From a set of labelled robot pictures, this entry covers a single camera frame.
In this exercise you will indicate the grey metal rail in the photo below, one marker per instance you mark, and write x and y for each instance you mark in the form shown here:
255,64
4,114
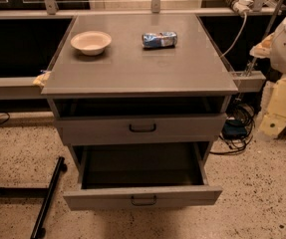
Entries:
21,88

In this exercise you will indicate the yellow tape scrap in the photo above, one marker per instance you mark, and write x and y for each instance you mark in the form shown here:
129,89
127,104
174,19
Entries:
42,79

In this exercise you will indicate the white bowl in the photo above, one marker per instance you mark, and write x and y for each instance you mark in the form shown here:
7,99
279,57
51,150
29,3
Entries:
91,43

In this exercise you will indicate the blue box on floor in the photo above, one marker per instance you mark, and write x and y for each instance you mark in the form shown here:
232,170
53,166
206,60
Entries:
234,129

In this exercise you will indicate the grey drawer cabinet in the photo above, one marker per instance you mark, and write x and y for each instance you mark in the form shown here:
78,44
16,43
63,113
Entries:
126,69

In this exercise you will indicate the black floor stand bar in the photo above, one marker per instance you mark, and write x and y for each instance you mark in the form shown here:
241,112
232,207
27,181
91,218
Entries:
38,230

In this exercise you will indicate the thin metal pole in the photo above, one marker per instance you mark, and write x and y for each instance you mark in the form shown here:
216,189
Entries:
257,6

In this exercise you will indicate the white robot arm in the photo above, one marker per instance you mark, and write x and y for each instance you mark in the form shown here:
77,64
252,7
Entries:
273,47

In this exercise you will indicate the grey drawer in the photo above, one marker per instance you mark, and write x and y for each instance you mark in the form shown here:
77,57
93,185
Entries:
155,175
138,120

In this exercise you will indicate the crushed blue can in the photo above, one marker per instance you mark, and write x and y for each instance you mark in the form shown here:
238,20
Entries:
159,40

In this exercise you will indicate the white power strip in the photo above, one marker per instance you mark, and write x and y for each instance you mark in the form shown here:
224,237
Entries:
240,7

